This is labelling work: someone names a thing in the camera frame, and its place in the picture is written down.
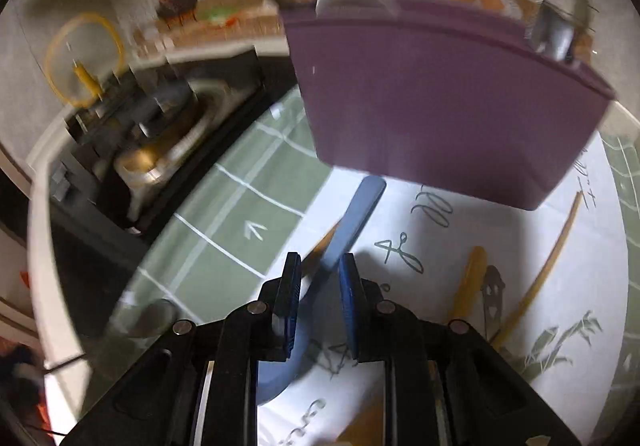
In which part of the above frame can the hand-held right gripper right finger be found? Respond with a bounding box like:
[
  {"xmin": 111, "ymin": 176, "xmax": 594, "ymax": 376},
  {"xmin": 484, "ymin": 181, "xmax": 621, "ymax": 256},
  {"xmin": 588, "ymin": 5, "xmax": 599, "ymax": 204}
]
[{"xmin": 338, "ymin": 253, "xmax": 583, "ymax": 446}]

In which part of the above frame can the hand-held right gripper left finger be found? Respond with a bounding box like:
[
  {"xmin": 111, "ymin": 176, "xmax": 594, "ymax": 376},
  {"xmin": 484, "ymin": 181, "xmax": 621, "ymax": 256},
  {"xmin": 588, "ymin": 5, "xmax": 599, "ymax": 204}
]
[{"xmin": 60, "ymin": 252, "xmax": 303, "ymax": 446}]

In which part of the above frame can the blue plastic spoon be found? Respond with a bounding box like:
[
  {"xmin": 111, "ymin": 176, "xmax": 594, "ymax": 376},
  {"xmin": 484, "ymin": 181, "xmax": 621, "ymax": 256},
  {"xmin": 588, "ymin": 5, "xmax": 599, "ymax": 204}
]
[{"xmin": 257, "ymin": 176, "xmax": 388, "ymax": 407}]

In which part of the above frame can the purple plastic utensil container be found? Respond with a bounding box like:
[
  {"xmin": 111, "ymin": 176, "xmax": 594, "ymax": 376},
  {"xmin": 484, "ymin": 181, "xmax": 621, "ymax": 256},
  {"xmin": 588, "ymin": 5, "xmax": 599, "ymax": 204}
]
[{"xmin": 277, "ymin": 0, "xmax": 617, "ymax": 212}]

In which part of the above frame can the wooden chopstick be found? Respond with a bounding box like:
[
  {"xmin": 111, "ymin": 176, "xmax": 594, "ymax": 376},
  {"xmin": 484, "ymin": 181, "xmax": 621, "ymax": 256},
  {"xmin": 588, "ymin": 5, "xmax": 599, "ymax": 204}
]
[
  {"xmin": 492, "ymin": 191, "xmax": 585, "ymax": 344},
  {"xmin": 305, "ymin": 221, "xmax": 346, "ymax": 277}
]

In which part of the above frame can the green and white tablecloth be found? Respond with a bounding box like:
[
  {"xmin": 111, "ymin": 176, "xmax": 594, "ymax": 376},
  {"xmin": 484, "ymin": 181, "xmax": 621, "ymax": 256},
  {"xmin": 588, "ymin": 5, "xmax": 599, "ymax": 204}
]
[{"xmin": 95, "ymin": 91, "xmax": 640, "ymax": 446}]

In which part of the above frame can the large gas burner with grate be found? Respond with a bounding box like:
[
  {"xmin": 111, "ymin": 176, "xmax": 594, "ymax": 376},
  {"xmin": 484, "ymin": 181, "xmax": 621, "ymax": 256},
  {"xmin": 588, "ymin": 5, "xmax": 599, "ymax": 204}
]
[{"xmin": 112, "ymin": 78, "xmax": 226, "ymax": 188}]

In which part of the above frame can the black glass gas hob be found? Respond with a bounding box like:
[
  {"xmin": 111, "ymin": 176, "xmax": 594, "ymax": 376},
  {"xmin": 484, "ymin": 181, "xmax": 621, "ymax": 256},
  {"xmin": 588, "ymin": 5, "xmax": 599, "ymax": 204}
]
[{"xmin": 30, "ymin": 46, "xmax": 301, "ymax": 247}]

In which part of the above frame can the small gas burner with grate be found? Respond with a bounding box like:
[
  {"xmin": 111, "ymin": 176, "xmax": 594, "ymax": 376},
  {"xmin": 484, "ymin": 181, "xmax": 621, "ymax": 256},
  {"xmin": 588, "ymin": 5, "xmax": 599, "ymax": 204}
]
[{"xmin": 65, "ymin": 76, "xmax": 132, "ymax": 139}]

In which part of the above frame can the yellow-rimmed glass pot lid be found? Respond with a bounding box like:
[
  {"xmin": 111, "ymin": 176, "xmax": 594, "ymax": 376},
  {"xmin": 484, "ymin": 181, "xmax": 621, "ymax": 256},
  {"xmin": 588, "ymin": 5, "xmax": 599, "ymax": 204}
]
[{"xmin": 45, "ymin": 12, "xmax": 126, "ymax": 109}]

